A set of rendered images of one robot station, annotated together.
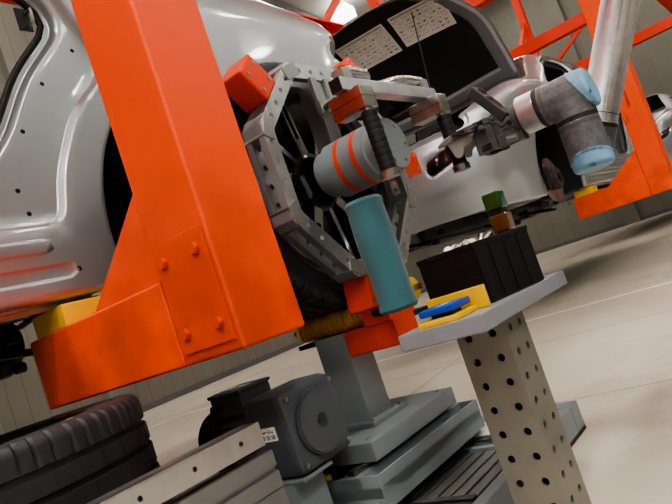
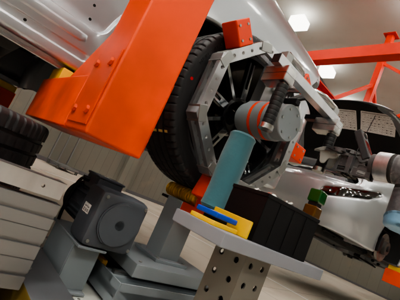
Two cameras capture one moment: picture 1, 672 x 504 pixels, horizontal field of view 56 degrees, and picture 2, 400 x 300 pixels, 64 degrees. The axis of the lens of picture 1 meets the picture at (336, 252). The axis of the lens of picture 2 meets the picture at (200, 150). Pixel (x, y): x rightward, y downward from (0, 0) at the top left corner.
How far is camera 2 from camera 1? 0.46 m
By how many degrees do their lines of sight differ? 15
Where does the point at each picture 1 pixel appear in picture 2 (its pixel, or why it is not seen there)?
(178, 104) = not seen: outside the picture
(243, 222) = (152, 74)
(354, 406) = (157, 243)
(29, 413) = (88, 155)
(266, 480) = (39, 218)
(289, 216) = (196, 109)
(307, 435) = (102, 225)
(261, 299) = (122, 119)
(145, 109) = not seen: outside the picture
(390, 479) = (127, 292)
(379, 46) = (347, 120)
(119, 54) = not seen: outside the picture
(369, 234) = (229, 153)
